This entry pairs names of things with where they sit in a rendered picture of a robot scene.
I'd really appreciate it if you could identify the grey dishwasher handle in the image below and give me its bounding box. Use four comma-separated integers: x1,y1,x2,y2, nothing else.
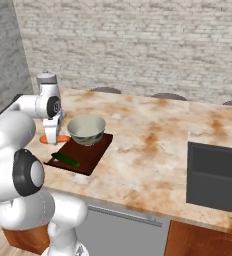
87,204,164,229

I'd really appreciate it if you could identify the brown wooden cupboard door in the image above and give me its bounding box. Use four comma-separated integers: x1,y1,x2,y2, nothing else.
163,219,232,256
1,223,51,256

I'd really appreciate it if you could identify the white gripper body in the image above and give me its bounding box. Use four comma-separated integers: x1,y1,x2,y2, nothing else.
42,114,64,145

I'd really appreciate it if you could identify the grey dishwasher door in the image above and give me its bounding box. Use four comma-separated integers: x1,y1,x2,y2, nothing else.
75,199,172,256

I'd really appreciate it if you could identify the green cucumber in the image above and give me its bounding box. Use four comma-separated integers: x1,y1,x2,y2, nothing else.
51,152,82,169

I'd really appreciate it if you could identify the pale green bowl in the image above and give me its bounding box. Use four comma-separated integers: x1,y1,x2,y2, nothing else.
66,114,107,147

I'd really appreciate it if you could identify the orange carrot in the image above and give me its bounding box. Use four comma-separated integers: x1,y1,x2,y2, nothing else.
39,134,72,145

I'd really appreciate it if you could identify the dark brown tray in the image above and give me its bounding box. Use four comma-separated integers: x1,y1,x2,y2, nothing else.
43,131,115,177

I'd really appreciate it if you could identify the dark grey sink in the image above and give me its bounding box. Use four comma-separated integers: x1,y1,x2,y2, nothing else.
186,140,232,216

